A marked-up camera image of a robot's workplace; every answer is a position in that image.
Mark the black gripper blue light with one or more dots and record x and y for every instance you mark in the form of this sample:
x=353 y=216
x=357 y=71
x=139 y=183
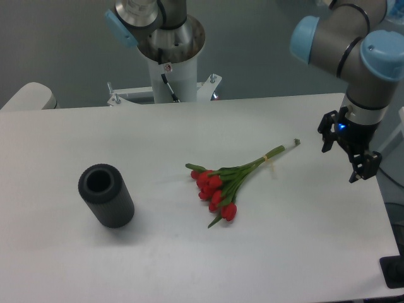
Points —
x=354 y=139

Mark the red tulip bouquet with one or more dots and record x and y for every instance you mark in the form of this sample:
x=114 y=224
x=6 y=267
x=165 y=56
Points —
x=220 y=187

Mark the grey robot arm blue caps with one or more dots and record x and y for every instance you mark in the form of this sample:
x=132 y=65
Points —
x=347 y=45

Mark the black device at table edge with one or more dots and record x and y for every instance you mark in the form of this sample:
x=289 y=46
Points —
x=392 y=268

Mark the blue plastic bag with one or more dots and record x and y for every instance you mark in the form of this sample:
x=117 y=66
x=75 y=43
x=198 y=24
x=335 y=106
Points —
x=395 y=11

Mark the black ribbed cylindrical vase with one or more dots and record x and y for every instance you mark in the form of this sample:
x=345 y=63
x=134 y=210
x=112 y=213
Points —
x=102 y=188

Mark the white rounded chair back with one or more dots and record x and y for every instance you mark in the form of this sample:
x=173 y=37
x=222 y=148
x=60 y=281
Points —
x=32 y=96

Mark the white metal pedestal base frame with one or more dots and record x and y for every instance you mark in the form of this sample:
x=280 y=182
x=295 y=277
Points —
x=206 y=91

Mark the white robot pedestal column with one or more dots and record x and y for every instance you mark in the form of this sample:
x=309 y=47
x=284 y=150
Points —
x=172 y=59

